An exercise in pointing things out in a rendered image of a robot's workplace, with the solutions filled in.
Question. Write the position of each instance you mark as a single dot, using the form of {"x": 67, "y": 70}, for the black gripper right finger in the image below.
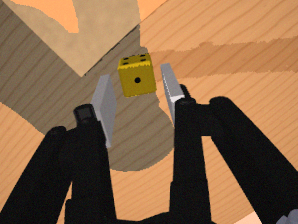
{"x": 267, "y": 178}

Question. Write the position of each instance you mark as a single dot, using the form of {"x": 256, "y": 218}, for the tan flat mat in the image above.
{"x": 81, "y": 32}

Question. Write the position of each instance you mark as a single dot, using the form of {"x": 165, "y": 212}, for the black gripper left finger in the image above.
{"x": 40, "y": 192}

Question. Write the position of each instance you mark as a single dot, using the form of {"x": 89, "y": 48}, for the yellow die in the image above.
{"x": 137, "y": 75}

